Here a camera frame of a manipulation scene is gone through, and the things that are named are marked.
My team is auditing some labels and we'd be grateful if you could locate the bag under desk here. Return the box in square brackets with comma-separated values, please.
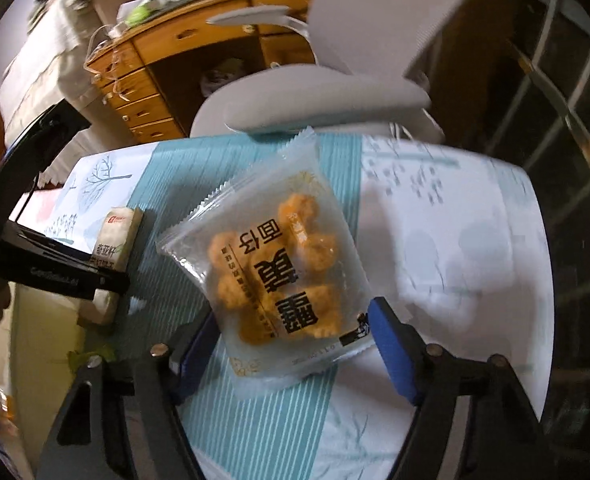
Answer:
[199, 57, 249, 97]

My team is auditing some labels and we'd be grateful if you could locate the yellow green snack packet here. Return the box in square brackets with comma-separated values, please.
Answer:
[67, 348, 119, 369]

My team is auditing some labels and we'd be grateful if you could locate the wooden desk with drawers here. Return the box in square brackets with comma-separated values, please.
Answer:
[84, 0, 322, 144]

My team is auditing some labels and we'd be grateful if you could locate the grey office chair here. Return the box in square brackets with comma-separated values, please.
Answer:
[189, 0, 496, 142]

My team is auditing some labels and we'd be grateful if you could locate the window grille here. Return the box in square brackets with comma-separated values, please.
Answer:
[475, 0, 590, 241]

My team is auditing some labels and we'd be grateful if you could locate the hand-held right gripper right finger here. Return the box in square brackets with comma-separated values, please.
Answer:
[367, 297, 550, 480]

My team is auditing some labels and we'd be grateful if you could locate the beige snack packet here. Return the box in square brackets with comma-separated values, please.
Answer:
[78, 206, 145, 334]

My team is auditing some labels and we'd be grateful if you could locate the white lace cover cloth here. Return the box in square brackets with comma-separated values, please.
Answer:
[0, 0, 107, 132]

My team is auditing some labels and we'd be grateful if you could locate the green packet on desk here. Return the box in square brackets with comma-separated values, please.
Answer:
[124, 0, 170, 29]

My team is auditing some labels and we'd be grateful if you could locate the translucent packet of orange puffs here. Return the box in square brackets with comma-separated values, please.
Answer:
[155, 127, 377, 402]

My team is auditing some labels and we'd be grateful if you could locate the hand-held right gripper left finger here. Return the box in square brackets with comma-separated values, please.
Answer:
[35, 310, 221, 480]

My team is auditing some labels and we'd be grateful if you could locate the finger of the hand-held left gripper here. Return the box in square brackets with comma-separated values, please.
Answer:
[94, 269, 131, 302]
[0, 101, 94, 222]

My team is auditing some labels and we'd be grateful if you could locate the white plastic tray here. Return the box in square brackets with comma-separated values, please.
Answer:
[5, 282, 98, 480]

